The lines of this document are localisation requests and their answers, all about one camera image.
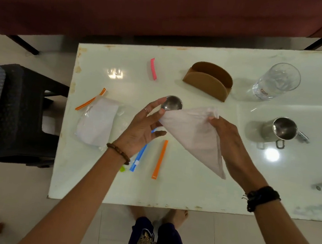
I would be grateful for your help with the person's right hand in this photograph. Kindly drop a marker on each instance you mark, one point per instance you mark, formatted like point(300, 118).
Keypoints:
point(235, 152)

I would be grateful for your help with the person's left hand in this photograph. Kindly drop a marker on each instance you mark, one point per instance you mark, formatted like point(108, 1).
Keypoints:
point(136, 135)

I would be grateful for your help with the clear plastic zip bag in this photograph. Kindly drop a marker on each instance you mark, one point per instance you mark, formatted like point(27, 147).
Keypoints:
point(120, 118)

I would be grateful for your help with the wide orange bag sealing clip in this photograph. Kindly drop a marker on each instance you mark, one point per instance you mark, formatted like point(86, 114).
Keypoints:
point(159, 160)

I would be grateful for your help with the green bag sealing clip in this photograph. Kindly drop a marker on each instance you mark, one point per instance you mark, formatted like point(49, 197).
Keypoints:
point(122, 168)

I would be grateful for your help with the single white paper napkin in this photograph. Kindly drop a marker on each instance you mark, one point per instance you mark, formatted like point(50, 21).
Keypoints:
point(194, 135)

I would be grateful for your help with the stainless steel mug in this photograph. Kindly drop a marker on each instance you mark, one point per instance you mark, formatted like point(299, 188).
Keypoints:
point(281, 130)
point(172, 103)

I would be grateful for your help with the thin orange bag sealing clip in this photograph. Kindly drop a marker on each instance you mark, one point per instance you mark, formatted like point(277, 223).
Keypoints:
point(89, 100)

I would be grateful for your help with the pink bag sealing clip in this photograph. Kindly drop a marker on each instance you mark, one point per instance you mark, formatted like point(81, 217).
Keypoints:
point(153, 69)

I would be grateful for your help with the brown napkin holder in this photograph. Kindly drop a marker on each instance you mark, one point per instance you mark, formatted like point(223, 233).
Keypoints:
point(205, 85)

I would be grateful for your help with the clear drinking glass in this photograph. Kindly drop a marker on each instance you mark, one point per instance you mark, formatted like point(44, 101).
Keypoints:
point(278, 80)

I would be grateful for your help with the person's left forearm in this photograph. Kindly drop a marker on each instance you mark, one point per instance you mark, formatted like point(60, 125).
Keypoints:
point(73, 203)

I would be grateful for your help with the person's left foot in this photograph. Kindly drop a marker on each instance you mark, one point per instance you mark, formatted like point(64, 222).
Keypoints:
point(138, 213)

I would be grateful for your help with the person's foot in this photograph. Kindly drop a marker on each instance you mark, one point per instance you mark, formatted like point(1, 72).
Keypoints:
point(176, 217)
point(138, 213)

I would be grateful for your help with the person's right foot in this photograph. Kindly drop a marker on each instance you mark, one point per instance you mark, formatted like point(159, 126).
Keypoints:
point(176, 217)

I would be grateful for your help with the black braided wristband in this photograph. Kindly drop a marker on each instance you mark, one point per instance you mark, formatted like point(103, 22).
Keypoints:
point(262, 197)

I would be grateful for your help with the white glossy table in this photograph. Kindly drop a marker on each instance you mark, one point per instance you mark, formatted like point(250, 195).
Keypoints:
point(199, 194)

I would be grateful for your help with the black plastic stool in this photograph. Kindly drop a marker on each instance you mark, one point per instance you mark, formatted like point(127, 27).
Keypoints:
point(19, 116)

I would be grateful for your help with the red fabric sofa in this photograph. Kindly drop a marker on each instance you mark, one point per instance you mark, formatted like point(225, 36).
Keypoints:
point(162, 7)

